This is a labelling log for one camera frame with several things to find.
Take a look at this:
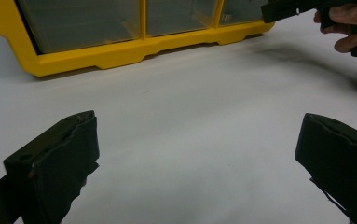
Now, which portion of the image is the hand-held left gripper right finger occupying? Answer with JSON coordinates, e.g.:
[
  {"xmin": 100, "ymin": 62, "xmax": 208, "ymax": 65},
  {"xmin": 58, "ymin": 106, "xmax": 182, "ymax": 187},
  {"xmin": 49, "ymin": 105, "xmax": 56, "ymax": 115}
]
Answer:
[{"xmin": 294, "ymin": 112, "xmax": 357, "ymax": 224}]

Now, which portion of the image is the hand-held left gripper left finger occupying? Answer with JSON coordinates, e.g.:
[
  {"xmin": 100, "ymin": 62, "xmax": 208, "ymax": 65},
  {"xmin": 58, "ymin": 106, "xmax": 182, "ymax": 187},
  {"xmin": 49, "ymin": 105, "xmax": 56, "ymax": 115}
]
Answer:
[{"xmin": 3, "ymin": 109, "xmax": 101, "ymax": 224}]

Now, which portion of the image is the clear plastic drawer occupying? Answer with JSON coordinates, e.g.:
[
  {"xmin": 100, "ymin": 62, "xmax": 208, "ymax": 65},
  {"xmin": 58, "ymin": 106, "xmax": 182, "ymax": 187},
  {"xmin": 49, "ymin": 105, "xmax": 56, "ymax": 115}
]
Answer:
[{"xmin": 219, "ymin": 0, "xmax": 268, "ymax": 26}]

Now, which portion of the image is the yellow drawer organizer cabinet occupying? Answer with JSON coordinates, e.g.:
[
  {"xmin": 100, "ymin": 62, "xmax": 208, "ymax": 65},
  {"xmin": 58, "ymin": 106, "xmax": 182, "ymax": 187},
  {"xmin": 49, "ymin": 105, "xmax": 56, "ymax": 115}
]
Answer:
[{"xmin": 0, "ymin": 0, "xmax": 276, "ymax": 78}]

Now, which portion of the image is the grid of clear drawers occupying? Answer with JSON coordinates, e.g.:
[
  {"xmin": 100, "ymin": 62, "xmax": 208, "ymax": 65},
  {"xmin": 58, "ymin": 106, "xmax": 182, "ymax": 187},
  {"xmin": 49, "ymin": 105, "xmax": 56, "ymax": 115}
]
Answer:
[{"xmin": 17, "ymin": 0, "xmax": 218, "ymax": 54}]

